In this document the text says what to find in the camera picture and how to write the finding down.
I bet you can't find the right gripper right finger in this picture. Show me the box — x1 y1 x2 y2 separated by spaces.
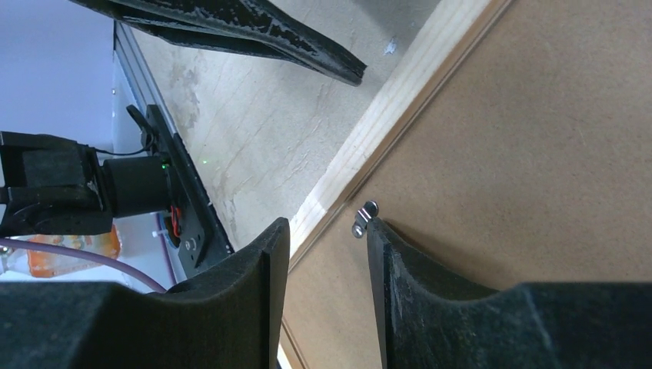
367 218 651 368

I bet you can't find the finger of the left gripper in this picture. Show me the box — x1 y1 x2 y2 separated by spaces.
79 0 367 86

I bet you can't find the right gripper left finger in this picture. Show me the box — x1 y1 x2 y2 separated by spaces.
1 218 290 368

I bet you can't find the brown cardboard backing board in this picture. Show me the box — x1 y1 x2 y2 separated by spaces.
284 1 651 368

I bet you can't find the wooden picture frame with glass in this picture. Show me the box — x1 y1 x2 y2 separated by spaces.
278 1 510 368

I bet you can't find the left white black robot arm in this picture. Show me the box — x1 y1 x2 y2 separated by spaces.
1 1 366 238

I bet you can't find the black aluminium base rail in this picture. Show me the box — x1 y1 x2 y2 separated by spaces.
114 22 234 281

